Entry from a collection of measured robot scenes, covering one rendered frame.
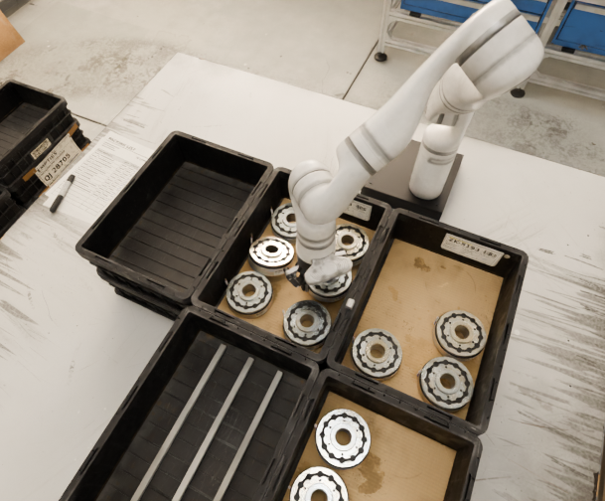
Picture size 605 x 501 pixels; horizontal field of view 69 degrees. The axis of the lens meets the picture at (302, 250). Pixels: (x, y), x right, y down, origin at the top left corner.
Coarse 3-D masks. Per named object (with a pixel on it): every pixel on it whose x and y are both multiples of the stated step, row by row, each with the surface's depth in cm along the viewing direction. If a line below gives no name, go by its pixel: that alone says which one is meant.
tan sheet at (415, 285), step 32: (416, 256) 104; (384, 288) 100; (416, 288) 99; (448, 288) 99; (480, 288) 99; (384, 320) 96; (416, 320) 96; (480, 320) 95; (416, 352) 92; (416, 384) 89; (448, 384) 88
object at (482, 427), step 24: (408, 216) 98; (384, 240) 94; (480, 240) 94; (360, 288) 89; (336, 336) 84; (504, 336) 84; (504, 360) 81; (384, 384) 79; (432, 408) 77; (480, 432) 74
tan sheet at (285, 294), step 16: (336, 224) 109; (240, 272) 103; (352, 272) 102; (272, 288) 100; (288, 288) 100; (224, 304) 99; (272, 304) 98; (288, 304) 98; (336, 304) 98; (256, 320) 96; (272, 320) 96
